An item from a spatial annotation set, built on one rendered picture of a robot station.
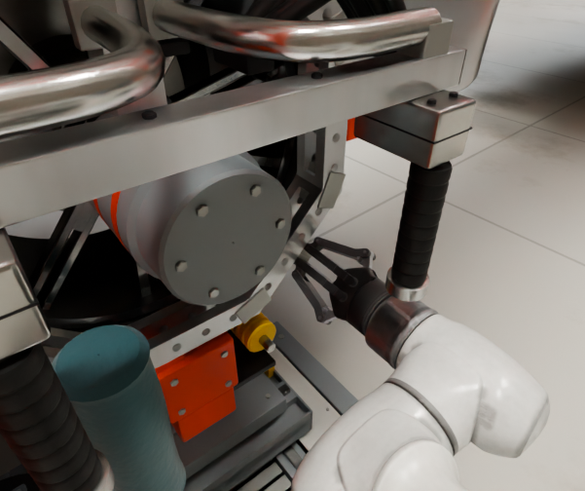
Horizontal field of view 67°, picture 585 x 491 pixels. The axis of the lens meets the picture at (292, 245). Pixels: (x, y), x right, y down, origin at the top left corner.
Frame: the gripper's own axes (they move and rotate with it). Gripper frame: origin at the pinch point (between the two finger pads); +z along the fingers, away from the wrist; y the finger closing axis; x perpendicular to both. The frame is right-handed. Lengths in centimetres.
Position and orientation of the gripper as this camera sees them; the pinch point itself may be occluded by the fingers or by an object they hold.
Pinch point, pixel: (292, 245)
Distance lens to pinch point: 72.3
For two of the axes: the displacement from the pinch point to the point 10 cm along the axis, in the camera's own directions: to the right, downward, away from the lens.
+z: -6.1, -4.7, 6.3
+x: -5.6, -3.1, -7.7
